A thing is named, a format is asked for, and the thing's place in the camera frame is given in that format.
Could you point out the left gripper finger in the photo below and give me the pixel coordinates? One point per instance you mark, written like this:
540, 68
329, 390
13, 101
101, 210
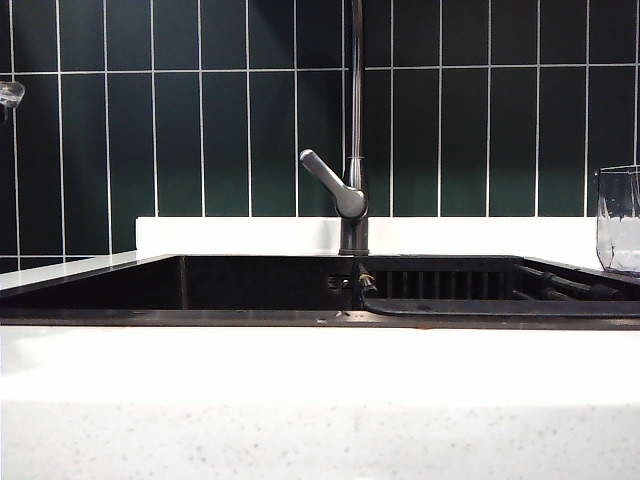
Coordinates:
11, 94

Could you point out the grey metal faucet lever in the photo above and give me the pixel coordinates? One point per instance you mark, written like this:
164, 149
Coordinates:
327, 180

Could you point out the clear glass mug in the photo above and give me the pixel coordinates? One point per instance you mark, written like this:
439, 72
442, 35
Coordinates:
620, 240

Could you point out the black kitchen sink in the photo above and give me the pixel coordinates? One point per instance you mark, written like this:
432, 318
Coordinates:
150, 285

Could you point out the grey metal faucet spout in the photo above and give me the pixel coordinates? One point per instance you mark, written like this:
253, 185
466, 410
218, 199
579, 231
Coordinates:
356, 100

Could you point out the black slatted drain rack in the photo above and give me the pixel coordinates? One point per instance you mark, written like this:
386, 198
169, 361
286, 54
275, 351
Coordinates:
475, 306

